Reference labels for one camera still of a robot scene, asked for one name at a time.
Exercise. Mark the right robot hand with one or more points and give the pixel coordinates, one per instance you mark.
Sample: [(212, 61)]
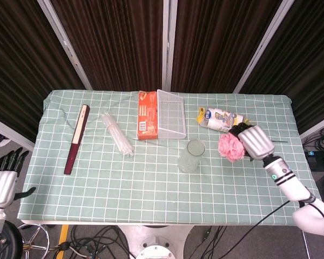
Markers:
[(255, 143)]

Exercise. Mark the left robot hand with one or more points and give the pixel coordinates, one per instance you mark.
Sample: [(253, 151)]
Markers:
[(1, 186)]

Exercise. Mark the green checkered tablecloth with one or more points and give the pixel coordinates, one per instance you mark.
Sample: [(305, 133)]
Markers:
[(162, 162)]

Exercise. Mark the pink artificial flower bouquet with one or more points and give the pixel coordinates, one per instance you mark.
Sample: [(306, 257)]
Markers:
[(230, 147)]

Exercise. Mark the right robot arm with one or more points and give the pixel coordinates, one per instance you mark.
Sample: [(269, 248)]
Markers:
[(297, 189)]

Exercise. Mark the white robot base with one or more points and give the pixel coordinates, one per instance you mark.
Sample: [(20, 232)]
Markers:
[(154, 241)]

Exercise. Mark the black round stool seat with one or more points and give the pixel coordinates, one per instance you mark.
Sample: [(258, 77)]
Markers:
[(9, 242)]

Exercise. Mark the orange cardboard box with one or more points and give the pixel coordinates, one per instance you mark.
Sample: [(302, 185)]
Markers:
[(148, 118)]

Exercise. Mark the chrome stool base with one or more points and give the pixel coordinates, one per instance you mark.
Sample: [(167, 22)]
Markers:
[(33, 238)]

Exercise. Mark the white partition frame post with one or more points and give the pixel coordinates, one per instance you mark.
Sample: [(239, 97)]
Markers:
[(262, 46), (63, 44), (168, 44)]

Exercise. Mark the black power strip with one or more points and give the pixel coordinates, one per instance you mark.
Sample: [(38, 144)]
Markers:
[(321, 153)]

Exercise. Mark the clear plastic basket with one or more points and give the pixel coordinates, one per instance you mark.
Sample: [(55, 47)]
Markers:
[(170, 116)]

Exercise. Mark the white garbage bag roll pack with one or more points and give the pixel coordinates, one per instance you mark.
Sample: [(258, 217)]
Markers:
[(220, 118)]

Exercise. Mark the clear glass cup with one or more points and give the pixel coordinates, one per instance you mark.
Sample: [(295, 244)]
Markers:
[(190, 157)]

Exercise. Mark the clear plastic straw bundle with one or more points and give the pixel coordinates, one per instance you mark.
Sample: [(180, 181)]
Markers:
[(117, 133)]

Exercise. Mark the dark red folding fan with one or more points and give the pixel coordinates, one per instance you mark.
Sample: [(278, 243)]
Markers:
[(77, 139)]

